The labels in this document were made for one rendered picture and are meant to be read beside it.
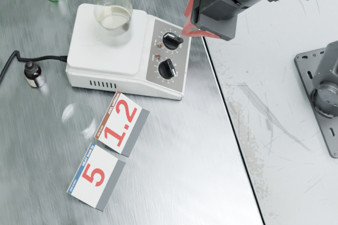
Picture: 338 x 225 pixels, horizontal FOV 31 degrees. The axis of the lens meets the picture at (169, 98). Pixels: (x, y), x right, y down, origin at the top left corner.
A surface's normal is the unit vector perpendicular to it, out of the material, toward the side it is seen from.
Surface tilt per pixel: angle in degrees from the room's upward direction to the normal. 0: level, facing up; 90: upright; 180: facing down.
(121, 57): 0
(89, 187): 40
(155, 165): 0
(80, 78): 90
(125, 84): 90
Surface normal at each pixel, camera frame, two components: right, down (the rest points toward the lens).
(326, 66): -0.79, -0.54
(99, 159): 0.61, -0.04
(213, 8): -0.15, 0.91
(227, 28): 0.51, -0.25
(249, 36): 0.02, -0.37
